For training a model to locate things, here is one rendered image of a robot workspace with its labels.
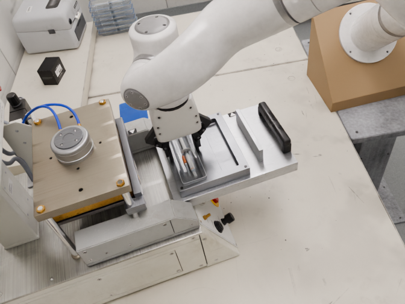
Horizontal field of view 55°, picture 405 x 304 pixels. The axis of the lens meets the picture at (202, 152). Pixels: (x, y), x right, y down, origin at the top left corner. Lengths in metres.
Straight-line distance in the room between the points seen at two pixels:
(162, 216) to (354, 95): 0.79
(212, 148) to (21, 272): 0.50
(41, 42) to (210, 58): 1.27
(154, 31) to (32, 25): 1.14
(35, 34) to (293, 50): 1.04
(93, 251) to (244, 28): 0.52
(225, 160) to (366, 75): 0.65
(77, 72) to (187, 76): 1.07
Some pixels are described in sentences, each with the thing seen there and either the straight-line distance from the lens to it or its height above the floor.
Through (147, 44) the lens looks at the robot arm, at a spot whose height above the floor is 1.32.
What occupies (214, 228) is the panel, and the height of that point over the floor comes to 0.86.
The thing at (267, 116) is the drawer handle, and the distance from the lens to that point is 0.95.
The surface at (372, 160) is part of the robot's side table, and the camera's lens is 1.78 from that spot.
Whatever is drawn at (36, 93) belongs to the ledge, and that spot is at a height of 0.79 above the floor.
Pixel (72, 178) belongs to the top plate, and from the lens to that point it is 0.79.
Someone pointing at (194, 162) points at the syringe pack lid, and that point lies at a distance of 0.88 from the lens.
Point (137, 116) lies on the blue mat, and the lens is 1.41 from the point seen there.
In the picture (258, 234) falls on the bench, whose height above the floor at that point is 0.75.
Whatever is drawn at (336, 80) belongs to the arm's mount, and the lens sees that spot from 1.34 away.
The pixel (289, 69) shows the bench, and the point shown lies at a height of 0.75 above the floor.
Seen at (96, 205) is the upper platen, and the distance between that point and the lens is 0.82.
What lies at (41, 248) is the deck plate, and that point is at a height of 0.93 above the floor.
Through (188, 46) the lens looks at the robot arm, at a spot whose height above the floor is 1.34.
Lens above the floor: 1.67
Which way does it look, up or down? 48 degrees down
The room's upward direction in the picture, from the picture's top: 11 degrees counter-clockwise
